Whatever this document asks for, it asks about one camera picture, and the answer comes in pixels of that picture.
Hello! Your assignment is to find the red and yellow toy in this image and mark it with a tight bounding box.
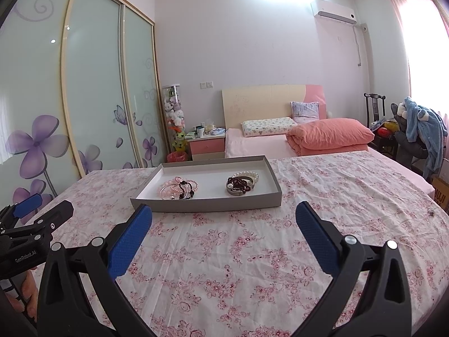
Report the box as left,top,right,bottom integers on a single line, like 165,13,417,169
377,121,399,137

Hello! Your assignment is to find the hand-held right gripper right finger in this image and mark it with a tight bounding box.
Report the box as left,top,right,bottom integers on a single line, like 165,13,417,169
295,202,421,337

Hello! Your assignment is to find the pink bed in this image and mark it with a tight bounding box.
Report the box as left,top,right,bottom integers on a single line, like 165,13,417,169
224,128,434,192

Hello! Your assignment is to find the pink floral tablecloth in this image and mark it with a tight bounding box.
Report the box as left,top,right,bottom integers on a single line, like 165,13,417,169
0,154,449,337

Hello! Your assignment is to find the purple pillow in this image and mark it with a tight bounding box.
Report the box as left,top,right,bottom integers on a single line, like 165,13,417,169
290,101,320,124

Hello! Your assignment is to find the white air conditioner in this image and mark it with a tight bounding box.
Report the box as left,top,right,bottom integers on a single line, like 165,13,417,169
310,0,357,25

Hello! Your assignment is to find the brown cardboard box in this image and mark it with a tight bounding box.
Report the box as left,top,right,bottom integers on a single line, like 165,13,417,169
431,176,449,215

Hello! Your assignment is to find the pink curtain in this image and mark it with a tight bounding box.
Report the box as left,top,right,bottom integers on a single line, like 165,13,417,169
382,0,449,120

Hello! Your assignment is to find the dark red bead bracelet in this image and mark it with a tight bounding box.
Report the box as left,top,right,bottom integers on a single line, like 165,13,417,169
227,176,251,193

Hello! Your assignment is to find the air conditioner pipe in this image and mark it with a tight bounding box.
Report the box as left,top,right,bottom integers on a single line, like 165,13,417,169
352,24,362,67

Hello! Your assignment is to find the cream and pink headboard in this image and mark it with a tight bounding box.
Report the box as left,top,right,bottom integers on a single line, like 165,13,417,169
222,84,325,130

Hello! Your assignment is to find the pale pink chunky bracelet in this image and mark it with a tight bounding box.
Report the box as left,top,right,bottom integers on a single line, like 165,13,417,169
159,177,183,200

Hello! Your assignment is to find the white pearl bracelet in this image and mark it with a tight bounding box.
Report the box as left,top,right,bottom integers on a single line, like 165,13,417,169
232,171,259,185

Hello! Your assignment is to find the folded orange quilt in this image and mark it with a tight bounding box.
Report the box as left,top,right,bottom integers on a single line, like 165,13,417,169
286,118,375,156

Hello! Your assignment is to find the blue fleece garment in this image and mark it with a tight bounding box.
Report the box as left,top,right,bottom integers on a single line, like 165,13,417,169
400,96,448,179

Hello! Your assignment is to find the black bead bracelet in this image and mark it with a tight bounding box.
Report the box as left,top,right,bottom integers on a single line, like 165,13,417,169
177,181,196,199

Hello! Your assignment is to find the pink and white nightstand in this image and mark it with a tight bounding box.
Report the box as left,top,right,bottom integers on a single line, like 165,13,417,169
186,134,226,160

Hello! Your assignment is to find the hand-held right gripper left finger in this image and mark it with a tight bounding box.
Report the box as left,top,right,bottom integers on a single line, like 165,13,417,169
37,204,153,337

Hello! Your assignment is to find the grey chair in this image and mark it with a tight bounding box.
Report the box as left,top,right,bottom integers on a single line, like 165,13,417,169
391,103,433,170

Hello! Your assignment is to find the dark wooden chair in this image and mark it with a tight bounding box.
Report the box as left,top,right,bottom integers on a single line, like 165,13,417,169
364,93,386,127

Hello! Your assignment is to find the clear tube of plush toys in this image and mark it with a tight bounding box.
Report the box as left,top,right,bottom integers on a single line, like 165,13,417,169
162,83,186,155

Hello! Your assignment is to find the flower print sliding wardrobe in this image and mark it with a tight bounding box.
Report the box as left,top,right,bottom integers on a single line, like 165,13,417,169
0,0,167,211

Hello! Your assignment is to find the person's left hand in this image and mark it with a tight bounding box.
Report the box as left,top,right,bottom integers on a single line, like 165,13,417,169
5,268,39,324

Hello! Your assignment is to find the floral white pillow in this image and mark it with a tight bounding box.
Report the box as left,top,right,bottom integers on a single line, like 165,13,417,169
241,116,297,137

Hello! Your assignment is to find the grey cardboard tray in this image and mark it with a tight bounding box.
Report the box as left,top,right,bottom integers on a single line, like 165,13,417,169
130,155,283,213

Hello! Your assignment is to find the pink bead bracelet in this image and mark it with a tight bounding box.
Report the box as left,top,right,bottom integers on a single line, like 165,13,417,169
174,178,199,197

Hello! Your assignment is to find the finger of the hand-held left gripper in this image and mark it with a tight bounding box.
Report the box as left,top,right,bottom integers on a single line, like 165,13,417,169
0,200,74,243
0,194,43,232

